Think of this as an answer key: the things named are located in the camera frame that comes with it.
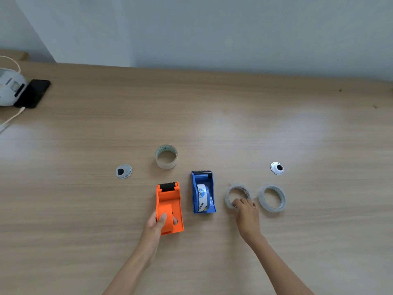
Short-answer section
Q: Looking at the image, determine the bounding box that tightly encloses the person's left hand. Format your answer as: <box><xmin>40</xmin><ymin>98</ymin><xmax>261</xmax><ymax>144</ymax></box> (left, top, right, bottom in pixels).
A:
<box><xmin>138</xmin><ymin>211</ymin><xmax>179</xmax><ymax>257</ymax></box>

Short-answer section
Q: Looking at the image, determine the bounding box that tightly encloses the person's right hand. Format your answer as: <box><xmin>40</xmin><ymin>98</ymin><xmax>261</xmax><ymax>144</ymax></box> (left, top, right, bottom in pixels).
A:
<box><xmin>231</xmin><ymin>198</ymin><xmax>262</xmax><ymax>243</ymax></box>

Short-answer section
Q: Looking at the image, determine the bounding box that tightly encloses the plain clear tape roll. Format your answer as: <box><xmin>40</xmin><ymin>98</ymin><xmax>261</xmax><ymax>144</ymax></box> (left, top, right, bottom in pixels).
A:
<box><xmin>257</xmin><ymin>184</ymin><xmax>287</xmax><ymax>213</ymax></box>

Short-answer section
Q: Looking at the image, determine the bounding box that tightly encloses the clear tape roll blue label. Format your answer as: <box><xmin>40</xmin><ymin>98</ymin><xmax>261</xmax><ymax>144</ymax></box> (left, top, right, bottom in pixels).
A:
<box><xmin>224</xmin><ymin>184</ymin><xmax>253</xmax><ymax>211</ymax></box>

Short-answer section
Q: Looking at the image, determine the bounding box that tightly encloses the orange tape dispenser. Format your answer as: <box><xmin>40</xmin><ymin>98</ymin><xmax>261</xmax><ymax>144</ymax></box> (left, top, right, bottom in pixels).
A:
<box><xmin>156</xmin><ymin>181</ymin><xmax>185</xmax><ymax>236</ymax></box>

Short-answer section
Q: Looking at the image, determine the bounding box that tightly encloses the blue tape dispenser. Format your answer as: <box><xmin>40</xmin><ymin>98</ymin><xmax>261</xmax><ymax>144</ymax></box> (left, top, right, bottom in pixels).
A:
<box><xmin>191</xmin><ymin>170</ymin><xmax>217</xmax><ymax>215</ymax></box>

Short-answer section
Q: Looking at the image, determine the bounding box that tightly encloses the narrow tape core blue print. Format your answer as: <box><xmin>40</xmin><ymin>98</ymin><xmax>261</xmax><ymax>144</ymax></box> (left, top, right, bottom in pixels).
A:
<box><xmin>196</xmin><ymin>184</ymin><xmax>211</xmax><ymax>213</ymax></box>

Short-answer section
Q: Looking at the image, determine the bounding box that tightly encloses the wide cardboard tape core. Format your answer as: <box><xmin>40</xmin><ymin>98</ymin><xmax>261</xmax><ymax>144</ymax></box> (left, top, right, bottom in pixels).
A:
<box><xmin>154</xmin><ymin>144</ymin><xmax>178</xmax><ymax>170</ymax></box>

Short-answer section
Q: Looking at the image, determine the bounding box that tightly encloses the person's left forearm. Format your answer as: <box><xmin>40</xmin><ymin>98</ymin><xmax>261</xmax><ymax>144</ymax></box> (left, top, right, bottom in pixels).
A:
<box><xmin>103</xmin><ymin>242</ymin><xmax>158</xmax><ymax>295</ymax></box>

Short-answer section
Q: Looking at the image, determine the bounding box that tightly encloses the person's right forearm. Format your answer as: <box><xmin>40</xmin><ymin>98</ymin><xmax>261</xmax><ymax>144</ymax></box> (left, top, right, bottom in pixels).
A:
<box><xmin>250</xmin><ymin>233</ymin><xmax>314</xmax><ymax>295</ymax></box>

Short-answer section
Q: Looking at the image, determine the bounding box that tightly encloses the black smartphone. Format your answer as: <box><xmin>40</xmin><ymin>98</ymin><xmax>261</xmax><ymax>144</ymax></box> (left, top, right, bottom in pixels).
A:
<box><xmin>13</xmin><ymin>79</ymin><xmax>52</xmax><ymax>109</ymax></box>

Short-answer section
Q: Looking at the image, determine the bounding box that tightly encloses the white grey headset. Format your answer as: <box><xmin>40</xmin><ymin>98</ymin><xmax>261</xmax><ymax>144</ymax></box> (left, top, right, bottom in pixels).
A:
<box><xmin>0</xmin><ymin>68</ymin><xmax>29</xmax><ymax>107</ymax></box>

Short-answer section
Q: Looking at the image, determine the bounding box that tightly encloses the white charging cable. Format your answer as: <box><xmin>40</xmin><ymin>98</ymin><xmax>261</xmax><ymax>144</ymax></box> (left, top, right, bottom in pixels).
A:
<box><xmin>0</xmin><ymin>55</ymin><xmax>27</xmax><ymax>134</ymax></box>

